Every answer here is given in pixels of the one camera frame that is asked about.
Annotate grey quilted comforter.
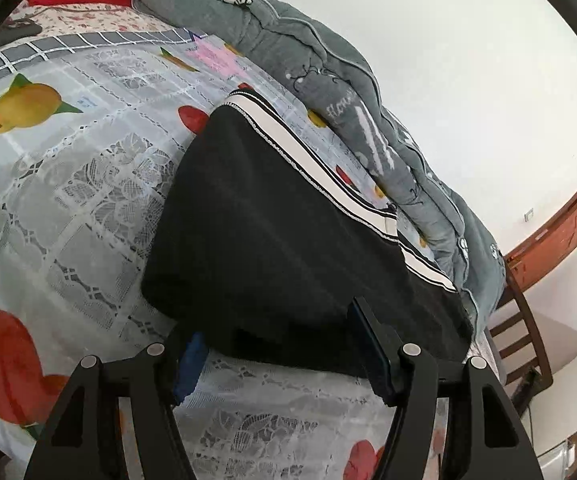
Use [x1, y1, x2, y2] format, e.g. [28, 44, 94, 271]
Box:
[100, 0, 509, 345]

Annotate red floral bedsheet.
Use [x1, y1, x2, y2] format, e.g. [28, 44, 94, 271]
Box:
[10, 0, 171, 37]

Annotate brown wooden door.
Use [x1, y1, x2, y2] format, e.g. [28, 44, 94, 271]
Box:
[505, 192, 577, 292]

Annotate black pants with white stripe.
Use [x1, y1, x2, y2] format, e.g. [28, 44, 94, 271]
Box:
[141, 89, 473, 376]

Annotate fruit print grey bedsheet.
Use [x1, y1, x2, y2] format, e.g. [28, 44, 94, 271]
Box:
[0, 27, 451, 480]

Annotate dark wooden chair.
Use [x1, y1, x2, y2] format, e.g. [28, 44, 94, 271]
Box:
[486, 266, 553, 416]

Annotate black phone on bed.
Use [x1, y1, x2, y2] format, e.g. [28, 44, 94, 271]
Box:
[0, 18, 42, 47]

